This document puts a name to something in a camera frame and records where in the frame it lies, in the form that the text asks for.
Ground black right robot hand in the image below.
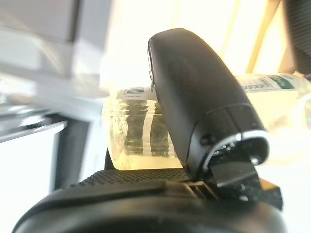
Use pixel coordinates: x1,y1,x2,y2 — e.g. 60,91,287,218
12,28,290,233

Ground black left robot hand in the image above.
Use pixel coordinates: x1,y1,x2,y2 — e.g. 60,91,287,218
283,0,311,81

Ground clear bottle of yellow drink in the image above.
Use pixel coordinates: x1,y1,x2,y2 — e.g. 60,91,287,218
101,72,311,172

